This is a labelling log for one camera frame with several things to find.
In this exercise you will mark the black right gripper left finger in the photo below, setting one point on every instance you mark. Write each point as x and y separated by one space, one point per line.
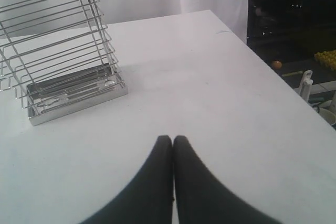
148 197

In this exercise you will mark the yellow object in background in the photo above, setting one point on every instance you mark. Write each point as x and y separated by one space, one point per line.
327 59

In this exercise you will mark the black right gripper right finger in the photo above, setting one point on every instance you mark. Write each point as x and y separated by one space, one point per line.
201 197

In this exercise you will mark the orange round object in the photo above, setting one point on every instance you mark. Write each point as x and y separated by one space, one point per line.
276 65

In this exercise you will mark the white plastic bracket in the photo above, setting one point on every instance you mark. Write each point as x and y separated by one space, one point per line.
305 85

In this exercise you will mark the wire mesh utensil holder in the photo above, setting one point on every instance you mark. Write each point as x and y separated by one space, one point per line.
57 56

